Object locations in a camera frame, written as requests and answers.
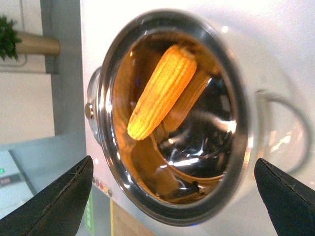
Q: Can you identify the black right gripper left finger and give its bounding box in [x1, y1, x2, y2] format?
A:
[0, 156, 94, 236]

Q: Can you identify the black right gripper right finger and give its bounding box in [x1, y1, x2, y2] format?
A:
[254, 158, 315, 236]

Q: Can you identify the yellow corn cob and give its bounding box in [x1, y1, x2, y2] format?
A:
[127, 45, 197, 140]

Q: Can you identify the white electric cooking pot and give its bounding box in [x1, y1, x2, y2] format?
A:
[85, 10, 313, 226]

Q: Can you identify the grey device with display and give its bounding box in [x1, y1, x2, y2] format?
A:
[0, 150, 35, 218]

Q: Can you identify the green potted plant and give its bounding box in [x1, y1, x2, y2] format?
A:
[0, 15, 61, 61]

